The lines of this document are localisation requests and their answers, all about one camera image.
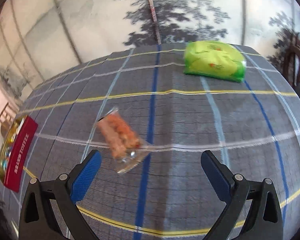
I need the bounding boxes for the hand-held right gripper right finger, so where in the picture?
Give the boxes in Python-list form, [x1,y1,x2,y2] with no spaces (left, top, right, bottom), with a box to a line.
[200,150,283,240]

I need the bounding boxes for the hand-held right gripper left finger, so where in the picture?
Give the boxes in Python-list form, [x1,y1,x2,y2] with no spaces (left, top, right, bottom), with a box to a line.
[19,149,102,240]

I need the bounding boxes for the long clear bag orange snacks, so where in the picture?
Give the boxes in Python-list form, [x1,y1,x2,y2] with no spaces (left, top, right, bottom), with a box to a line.
[95,107,153,174]

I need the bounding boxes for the red and gold tin box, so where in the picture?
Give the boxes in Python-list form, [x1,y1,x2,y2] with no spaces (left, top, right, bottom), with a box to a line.
[0,115,38,193]

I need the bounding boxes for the blue plaid tablecloth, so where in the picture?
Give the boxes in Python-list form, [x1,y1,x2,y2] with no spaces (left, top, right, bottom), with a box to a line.
[0,42,300,240]

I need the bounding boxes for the light wooden chair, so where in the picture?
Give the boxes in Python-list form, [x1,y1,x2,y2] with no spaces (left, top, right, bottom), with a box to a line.
[0,102,19,133]

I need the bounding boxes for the green snack bag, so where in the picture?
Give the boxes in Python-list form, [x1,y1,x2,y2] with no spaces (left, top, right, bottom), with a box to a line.
[183,40,247,83]

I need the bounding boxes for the dark wooden chair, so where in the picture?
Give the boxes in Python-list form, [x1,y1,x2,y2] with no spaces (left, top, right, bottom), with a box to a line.
[282,32,300,88]

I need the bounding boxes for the ink painting folding screen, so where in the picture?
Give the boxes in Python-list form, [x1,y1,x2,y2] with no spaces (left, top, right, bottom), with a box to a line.
[0,0,300,100]

